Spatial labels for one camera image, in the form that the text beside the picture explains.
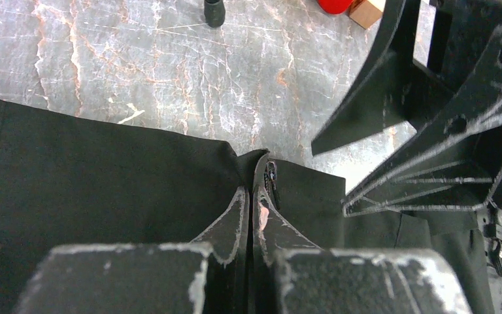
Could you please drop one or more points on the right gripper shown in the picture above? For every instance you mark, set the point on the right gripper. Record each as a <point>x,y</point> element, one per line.
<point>453,162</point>

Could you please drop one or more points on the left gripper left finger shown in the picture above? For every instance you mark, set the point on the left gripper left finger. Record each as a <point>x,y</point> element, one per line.
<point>226,285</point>

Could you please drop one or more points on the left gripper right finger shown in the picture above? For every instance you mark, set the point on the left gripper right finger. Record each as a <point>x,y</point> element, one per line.
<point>271,232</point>

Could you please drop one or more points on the black zip jacket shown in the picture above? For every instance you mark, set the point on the black zip jacket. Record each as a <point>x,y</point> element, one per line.
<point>70,180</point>

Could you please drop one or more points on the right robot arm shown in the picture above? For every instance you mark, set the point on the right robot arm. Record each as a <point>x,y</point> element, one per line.
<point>488,221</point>

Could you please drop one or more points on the yellow red toy block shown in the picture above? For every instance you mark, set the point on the yellow red toy block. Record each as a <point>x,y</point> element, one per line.
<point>363,12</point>

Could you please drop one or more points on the black tripod stand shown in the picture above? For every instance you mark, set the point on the black tripod stand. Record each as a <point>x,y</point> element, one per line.
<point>214,13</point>

